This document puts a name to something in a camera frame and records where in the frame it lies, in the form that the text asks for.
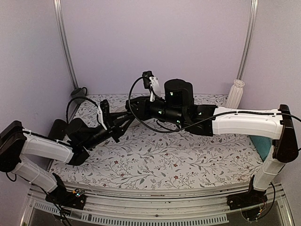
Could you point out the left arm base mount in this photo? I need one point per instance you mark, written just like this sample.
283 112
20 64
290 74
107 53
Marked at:
65 198

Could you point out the white ribbed vase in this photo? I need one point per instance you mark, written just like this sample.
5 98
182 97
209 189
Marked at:
235 94

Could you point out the grey mug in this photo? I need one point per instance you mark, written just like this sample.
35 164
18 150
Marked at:
79 92

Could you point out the black cylinder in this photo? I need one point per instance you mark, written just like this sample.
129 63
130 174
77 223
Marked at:
57 130

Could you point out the teal cup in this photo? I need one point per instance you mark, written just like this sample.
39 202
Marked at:
262 145

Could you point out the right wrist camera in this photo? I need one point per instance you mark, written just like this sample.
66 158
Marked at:
151 83

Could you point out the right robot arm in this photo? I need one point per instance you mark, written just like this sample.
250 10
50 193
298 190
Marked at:
178 107

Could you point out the floral tablecloth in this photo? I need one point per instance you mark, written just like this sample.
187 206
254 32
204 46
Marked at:
146 159

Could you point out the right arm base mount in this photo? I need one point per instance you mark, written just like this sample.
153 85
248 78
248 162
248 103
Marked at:
253 202

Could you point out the right aluminium post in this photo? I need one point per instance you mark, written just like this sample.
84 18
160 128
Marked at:
248 39

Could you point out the left aluminium post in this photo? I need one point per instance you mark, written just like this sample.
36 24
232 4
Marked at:
64 41

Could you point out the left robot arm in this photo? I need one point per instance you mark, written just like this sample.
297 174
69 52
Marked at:
17 142

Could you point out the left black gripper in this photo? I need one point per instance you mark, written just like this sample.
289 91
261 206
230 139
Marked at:
114 126

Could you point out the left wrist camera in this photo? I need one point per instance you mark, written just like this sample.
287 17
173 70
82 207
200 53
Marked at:
102 113

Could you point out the aluminium post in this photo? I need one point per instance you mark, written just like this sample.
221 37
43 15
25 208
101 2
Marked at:
248 39
64 41

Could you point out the front aluminium rail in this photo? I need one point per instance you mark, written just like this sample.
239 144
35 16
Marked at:
183 207

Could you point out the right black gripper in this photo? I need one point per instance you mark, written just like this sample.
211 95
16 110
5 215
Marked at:
140 111

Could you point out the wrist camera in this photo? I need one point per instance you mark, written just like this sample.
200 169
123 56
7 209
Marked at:
151 83
102 113

